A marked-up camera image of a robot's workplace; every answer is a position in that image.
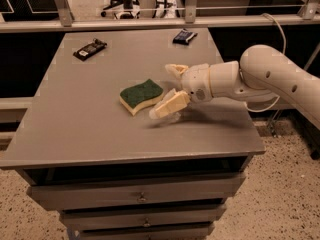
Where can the green and yellow sponge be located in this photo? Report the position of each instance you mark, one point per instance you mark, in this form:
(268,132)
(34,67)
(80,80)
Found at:
(140,96)

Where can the bottom grey drawer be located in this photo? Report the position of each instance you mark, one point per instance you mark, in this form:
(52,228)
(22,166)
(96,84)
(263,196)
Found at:
(160,232)

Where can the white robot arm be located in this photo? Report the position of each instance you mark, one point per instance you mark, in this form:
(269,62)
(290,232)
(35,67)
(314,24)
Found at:
(261,74)

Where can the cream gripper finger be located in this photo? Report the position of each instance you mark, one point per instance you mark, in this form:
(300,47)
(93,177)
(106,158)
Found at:
(172,102)
(176,70)

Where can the black office chair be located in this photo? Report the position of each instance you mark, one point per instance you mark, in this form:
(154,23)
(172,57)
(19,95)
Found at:
(127,6)

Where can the metal railing frame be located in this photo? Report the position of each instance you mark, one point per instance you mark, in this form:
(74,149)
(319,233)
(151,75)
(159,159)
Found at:
(85,15)

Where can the blue snack bar wrapper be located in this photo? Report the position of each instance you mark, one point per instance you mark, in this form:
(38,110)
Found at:
(184,37)

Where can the grey drawer cabinet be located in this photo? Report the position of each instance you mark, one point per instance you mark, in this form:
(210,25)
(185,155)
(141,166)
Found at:
(76,130)

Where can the top grey drawer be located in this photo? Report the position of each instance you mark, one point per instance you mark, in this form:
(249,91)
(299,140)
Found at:
(136,192)

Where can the grey drawer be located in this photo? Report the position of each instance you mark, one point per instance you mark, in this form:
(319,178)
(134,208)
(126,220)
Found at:
(136,192)
(160,232)
(152,216)

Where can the black rxbar chocolate bar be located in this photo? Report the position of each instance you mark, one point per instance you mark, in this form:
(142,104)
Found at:
(90,49)

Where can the middle grey drawer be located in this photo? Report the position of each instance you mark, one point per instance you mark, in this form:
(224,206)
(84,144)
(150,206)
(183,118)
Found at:
(152,216)

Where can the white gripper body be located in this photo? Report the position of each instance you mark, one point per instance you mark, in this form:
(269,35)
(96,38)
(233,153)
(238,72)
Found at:
(196,81)

